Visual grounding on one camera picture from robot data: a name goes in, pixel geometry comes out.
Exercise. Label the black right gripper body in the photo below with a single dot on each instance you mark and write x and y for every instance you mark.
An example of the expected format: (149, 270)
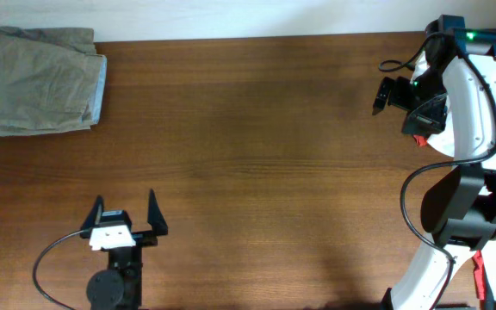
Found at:
(424, 99)

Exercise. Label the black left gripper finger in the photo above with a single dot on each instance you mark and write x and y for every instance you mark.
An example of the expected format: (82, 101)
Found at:
(93, 217)
(155, 217)

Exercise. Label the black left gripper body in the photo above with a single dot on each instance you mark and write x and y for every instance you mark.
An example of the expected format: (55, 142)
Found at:
(129, 260)

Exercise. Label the khaki green shorts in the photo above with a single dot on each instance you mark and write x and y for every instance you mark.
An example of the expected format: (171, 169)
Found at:
(51, 80)

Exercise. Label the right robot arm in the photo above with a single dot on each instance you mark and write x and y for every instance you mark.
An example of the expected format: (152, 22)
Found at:
(457, 214)

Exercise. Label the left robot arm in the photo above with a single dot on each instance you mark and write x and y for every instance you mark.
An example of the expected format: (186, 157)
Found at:
(119, 285)

